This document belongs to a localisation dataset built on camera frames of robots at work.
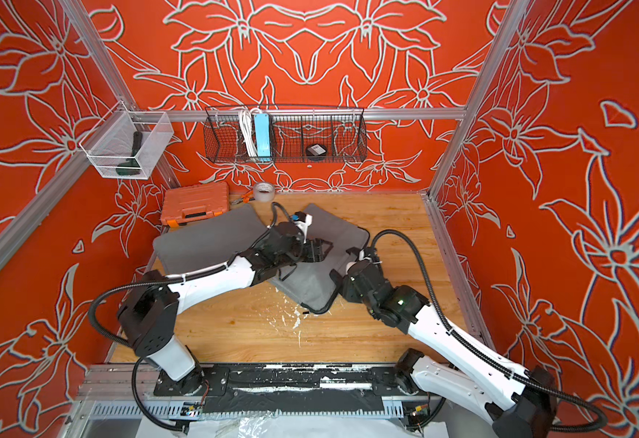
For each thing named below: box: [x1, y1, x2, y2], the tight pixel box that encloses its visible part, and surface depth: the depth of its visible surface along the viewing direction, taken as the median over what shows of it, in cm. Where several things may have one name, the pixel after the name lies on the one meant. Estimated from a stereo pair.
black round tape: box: [305, 143, 327, 157], surface depth 97 cm
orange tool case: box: [160, 181, 231, 229], surface depth 113 cm
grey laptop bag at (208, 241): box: [153, 203, 270, 275], surface depth 108 cm
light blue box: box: [253, 113, 272, 162], surface depth 92 cm
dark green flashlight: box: [115, 131, 144, 176], surface depth 81 cm
